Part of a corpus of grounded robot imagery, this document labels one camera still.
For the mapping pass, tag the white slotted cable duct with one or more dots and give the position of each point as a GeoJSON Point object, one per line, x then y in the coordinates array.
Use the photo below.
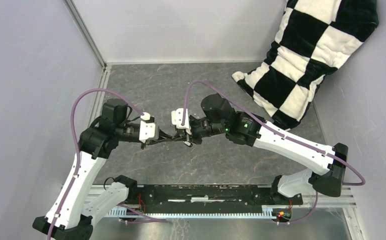
{"type": "Point", "coordinates": [263, 213]}

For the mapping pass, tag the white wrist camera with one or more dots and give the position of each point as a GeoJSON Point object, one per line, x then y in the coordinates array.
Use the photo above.
{"type": "Point", "coordinates": [148, 131]}
{"type": "Point", "coordinates": [180, 120]}

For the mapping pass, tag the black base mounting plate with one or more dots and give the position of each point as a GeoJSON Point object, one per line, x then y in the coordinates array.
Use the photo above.
{"type": "Point", "coordinates": [198, 207]}

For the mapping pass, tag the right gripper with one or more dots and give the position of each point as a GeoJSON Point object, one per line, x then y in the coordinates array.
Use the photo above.
{"type": "Point", "coordinates": [186, 137]}

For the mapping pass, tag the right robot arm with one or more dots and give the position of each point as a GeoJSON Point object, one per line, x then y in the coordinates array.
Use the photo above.
{"type": "Point", "coordinates": [324, 173]}

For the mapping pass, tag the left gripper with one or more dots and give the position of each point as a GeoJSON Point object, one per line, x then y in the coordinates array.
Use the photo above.
{"type": "Point", "coordinates": [161, 136]}

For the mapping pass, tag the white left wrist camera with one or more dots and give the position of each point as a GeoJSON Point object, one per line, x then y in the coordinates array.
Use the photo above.
{"type": "Point", "coordinates": [148, 131]}

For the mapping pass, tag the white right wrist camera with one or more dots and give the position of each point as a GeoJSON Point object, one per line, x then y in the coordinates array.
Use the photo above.
{"type": "Point", "coordinates": [180, 120]}

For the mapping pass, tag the aluminium frame rail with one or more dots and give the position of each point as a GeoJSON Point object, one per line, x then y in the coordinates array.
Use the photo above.
{"type": "Point", "coordinates": [247, 194]}

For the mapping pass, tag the black and white checkered blanket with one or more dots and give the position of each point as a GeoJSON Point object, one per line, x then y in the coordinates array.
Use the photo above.
{"type": "Point", "coordinates": [314, 40]}

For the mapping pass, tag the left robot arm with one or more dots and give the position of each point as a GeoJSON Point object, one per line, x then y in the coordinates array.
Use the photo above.
{"type": "Point", "coordinates": [70, 218]}

